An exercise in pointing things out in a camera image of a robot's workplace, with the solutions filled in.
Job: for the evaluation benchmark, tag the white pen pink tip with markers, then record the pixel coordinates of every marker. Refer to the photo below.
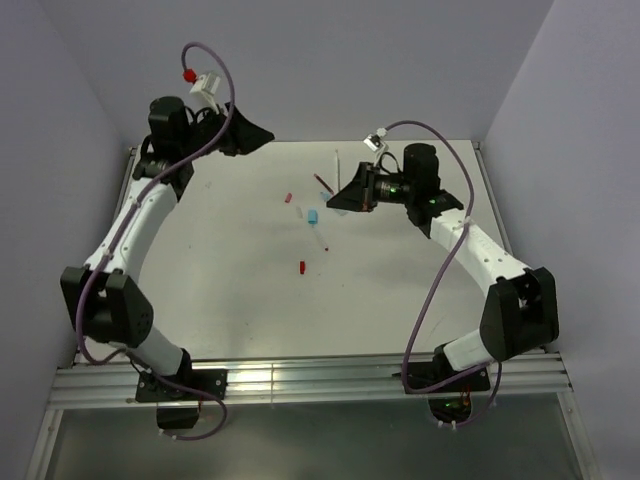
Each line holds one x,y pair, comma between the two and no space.
337,162

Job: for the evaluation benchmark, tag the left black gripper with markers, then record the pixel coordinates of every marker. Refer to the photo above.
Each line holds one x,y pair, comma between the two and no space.
242,137

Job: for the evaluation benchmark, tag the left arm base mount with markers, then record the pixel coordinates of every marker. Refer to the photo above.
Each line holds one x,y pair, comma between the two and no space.
179,406

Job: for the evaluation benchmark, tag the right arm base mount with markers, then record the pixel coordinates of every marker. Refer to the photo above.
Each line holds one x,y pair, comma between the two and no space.
457,405

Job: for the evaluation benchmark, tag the dark red pen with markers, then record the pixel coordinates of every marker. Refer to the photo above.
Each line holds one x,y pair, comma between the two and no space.
324,184

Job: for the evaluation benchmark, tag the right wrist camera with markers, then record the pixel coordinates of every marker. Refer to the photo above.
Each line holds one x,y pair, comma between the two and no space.
375,141

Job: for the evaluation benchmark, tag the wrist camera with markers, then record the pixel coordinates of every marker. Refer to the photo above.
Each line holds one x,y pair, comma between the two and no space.
206,84
375,141

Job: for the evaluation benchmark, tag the aluminium frame rail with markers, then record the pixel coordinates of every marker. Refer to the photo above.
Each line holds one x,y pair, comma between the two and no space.
285,381

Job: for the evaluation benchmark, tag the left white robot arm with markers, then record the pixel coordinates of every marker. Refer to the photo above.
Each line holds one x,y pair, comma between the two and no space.
102,296

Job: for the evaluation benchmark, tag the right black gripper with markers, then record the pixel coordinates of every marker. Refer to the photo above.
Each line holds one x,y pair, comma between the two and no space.
359,194

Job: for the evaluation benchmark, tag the light blue highlighter pen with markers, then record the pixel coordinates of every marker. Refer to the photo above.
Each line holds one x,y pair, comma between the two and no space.
325,197

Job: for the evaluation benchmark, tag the white pen red tip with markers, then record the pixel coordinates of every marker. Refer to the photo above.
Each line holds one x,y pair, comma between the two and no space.
322,242

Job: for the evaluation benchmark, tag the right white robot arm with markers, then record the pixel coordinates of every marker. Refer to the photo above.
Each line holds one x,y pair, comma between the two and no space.
520,310

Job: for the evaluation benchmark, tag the light blue highlighter cap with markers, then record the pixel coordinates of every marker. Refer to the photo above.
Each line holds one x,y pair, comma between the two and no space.
312,217

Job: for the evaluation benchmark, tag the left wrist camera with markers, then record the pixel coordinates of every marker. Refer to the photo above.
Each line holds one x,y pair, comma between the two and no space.
206,84

